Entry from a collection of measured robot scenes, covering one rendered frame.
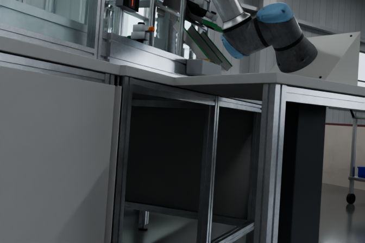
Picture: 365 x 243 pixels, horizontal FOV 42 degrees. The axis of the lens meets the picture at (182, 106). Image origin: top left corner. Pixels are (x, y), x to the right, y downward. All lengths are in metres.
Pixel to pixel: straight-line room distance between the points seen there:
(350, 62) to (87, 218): 1.03
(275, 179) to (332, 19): 8.61
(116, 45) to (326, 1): 8.44
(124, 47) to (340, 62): 0.73
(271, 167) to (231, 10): 0.65
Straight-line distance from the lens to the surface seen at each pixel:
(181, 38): 2.33
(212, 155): 2.00
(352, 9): 10.43
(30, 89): 1.07
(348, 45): 1.75
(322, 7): 9.61
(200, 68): 1.85
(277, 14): 1.67
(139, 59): 1.55
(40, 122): 1.10
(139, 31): 1.90
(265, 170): 1.30
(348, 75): 1.73
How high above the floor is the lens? 0.72
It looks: 2 degrees up
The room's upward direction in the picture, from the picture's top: 4 degrees clockwise
